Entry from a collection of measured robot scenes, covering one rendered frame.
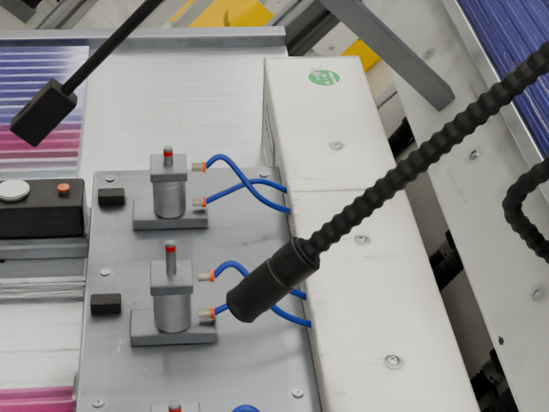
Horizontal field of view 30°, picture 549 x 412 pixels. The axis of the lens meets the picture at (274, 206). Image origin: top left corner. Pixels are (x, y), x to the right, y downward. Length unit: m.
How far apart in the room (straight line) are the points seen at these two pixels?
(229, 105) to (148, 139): 0.09
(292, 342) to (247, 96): 0.39
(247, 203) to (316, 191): 0.05
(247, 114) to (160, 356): 0.38
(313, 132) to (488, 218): 0.19
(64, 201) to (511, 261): 0.33
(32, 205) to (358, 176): 0.23
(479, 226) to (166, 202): 0.20
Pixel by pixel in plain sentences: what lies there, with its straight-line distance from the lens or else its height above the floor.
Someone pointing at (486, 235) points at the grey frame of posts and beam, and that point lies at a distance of 0.61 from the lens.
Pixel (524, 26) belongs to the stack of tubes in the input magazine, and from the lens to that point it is 0.65.
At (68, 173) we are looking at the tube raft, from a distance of 0.83.
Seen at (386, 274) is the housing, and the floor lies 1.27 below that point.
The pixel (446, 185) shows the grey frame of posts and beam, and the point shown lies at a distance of 0.66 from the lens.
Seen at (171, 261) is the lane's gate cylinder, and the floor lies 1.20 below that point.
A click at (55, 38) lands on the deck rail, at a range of 1.04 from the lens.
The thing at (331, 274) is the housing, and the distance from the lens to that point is 0.63.
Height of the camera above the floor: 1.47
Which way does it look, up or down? 21 degrees down
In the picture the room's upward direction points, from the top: 50 degrees clockwise
